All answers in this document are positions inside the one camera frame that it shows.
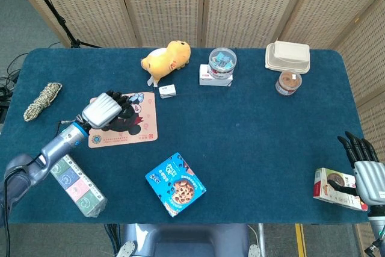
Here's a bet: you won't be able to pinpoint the black and silver left hand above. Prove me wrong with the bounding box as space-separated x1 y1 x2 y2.
81 89 136 130

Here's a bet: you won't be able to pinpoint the black and silver right hand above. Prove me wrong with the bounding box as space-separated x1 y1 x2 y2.
327 131 385 208

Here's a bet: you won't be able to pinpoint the pink cartoon mouse pad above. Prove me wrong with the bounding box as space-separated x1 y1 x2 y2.
88 91 159 149

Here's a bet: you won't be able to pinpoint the red and white food box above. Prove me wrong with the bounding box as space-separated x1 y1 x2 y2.
312 167 369 212

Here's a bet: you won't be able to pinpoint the small white box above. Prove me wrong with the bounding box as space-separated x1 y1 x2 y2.
158 84 177 99

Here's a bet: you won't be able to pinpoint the black tripod stand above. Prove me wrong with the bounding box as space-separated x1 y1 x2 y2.
20 0 103 49

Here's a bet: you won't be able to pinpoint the yellow plush toy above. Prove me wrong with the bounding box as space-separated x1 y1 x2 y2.
140 40 192 88

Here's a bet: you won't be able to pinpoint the blue cookie box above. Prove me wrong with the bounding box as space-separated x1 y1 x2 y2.
144 152 208 218

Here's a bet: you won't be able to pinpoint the white flat cardboard box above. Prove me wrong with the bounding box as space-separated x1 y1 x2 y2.
199 64 234 87

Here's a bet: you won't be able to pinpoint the silver table leg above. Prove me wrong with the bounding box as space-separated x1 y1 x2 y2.
257 223 267 257

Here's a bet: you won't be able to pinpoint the woven folding screen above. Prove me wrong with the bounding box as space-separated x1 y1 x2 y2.
4 0 385 257

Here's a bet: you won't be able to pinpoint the dark blue tablecloth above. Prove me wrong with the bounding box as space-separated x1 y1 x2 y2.
0 46 375 225

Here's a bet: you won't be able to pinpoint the clear jar with brown contents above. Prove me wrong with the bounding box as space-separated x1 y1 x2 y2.
275 70 303 97

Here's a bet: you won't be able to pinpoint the clear jar of binder clips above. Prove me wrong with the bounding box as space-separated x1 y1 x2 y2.
208 47 238 79

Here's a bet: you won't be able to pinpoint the beige takeout container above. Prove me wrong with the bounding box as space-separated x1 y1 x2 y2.
264 40 311 75

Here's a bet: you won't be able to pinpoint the blue-grey robot torso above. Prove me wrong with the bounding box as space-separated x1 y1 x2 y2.
120 223 250 257

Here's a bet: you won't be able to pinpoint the coiled beige rope bundle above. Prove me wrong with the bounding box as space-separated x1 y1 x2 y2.
23 82 63 123

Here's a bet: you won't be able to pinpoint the tangled black cables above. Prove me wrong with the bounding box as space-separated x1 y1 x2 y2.
0 42 61 122

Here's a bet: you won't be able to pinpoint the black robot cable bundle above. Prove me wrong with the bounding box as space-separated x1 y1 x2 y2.
103 223 122 257

